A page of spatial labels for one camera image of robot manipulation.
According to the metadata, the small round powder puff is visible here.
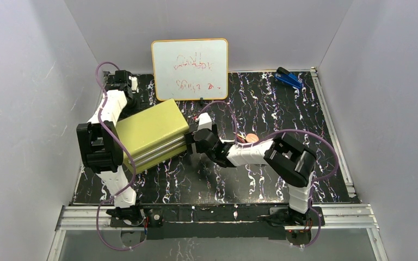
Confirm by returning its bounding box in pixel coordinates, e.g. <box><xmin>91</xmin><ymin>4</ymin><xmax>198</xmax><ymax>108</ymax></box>
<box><xmin>245</xmin><ymin>133</ymin><xmax>260</xmax><ymax>143</ymax></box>

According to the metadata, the green metal drawer chest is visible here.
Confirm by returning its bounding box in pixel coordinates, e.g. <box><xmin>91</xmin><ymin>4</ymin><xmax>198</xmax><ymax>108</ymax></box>
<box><xmin>116</xmin><ymin>99</ymin><xmax>189</xmax><ymax>173</ymax></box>

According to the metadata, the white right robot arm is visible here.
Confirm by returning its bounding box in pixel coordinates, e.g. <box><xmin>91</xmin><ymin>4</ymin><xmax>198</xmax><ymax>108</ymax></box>
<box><xmin>185</xmin><ymin>125</ymin><xmax>317</xmax><ymax>222</ymax></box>

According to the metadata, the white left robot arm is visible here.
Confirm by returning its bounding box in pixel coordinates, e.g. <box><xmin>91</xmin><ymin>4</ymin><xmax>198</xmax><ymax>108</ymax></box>
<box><xmin>76</xmin><ymin>70</ymin><xmax>147</xmax><ymax>208</ymax></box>

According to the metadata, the orange framed whiteboard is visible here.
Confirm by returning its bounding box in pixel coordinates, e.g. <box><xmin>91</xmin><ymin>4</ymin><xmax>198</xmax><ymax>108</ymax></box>
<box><xmin>151</xmin><ymin>38</ymin><xmax>229</xmax><ymax>101</ymax></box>

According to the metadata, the blue stapler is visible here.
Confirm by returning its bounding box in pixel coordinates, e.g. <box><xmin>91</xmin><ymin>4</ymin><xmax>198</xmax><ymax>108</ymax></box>
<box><xmin>273</xmin><ymin>67</ymin><xmax>303</xmax><ymax>90</ymax></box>

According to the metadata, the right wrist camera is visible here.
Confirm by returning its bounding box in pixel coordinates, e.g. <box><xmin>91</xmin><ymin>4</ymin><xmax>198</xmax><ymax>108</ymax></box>
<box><xmin>195</xmin><ymin>113</ymin><xmax>212</xmax><ymax>131</ymax></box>

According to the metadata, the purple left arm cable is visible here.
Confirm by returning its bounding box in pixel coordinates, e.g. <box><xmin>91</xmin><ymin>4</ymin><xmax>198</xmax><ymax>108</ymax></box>
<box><xmin>95</xmin><ymin>61</ymin><xmax>138</xmax><ymax>252</ymax></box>

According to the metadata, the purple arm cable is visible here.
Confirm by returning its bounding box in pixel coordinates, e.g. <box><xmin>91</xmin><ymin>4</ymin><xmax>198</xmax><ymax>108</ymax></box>
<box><xmin>194</xmin><ymin>101</ymin><xmax>340</xmax><ymax>248</ymax></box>
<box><xmin>95</xmin><ymin>61</ymin><xmax>138</xmax><ymax>252</ymax></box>

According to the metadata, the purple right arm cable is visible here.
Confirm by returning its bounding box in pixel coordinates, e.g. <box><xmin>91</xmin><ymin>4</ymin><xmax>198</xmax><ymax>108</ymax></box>
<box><xmin>194</xmin><ymin>101</ymin><xmax>340</xmax><ymax>248</ymax></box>

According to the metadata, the aluminium right side rail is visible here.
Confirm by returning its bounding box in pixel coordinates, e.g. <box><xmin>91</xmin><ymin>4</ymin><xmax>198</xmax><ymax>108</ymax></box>
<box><xmin>310</xmin><ymin>67</ymin><xmax>357</xmax><ymax>198</ymax></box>

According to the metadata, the aluminium rail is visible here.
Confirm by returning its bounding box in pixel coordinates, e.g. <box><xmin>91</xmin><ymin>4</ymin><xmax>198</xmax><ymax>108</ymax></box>
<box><xmin>56</xmin><ymin>203</ymin><xmax>379</xmax><ymax>230</ymax></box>
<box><xmin>310</xmin><ymin>67</ymin><xmax>357</xmax><ymax>198</ymax></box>

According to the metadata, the aluminium front rail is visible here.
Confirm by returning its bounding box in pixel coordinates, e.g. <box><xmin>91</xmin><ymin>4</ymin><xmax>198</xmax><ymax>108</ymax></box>
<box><xmin>56</xmin><ymin>203</ymin><xmax>379</xmax><ymax>230</ymax></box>

